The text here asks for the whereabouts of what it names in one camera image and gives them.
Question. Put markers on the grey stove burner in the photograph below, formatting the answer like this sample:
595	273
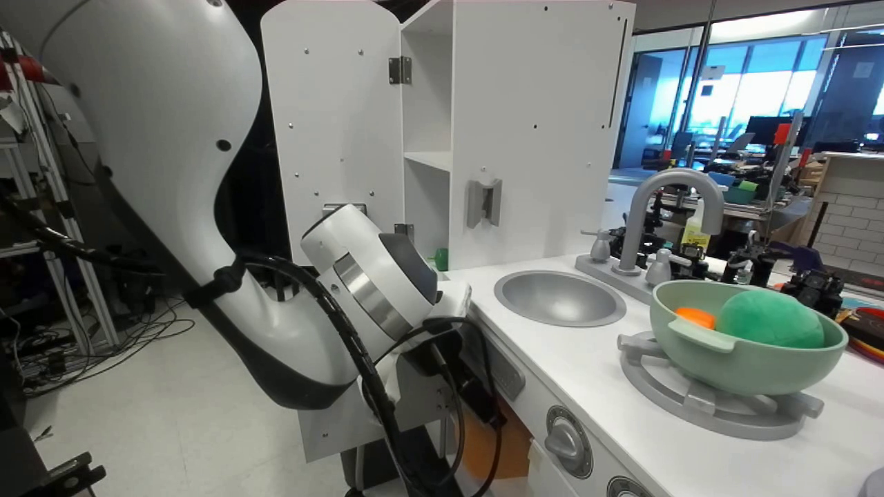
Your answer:
874	484
700	408

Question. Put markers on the tall white cabinet door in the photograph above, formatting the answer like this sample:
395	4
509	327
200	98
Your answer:
339	112

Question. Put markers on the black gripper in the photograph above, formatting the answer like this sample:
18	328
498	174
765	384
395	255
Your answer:
455	363

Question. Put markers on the yellow soap bottle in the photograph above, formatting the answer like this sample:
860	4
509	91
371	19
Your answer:
694	237

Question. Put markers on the grey round sink basin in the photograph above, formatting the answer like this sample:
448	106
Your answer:
558	299

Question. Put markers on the small green object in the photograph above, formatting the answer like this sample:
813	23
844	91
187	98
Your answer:
440	261

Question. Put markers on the small orange ball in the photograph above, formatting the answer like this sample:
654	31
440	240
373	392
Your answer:
694	319

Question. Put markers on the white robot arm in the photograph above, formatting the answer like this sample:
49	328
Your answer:
167	118

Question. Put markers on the mint green bowl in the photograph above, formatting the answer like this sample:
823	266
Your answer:
736	363

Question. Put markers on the metal shelf rack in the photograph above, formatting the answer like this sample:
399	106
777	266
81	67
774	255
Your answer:
78	266

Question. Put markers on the grey faucet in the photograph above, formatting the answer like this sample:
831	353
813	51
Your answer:
665	187

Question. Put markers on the red and black tool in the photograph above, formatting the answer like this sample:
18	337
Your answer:
866	332

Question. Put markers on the black device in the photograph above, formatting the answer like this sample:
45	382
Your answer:
815	290

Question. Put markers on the white toy kitchen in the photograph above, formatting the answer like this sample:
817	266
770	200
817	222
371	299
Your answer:
533	112

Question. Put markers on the white brick pattern panel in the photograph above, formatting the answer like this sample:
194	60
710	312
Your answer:
856	210

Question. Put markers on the grey round knob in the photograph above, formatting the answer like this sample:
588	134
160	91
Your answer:
624	487
567	443

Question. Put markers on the small white cabinet door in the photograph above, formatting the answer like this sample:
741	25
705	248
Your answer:
321	430

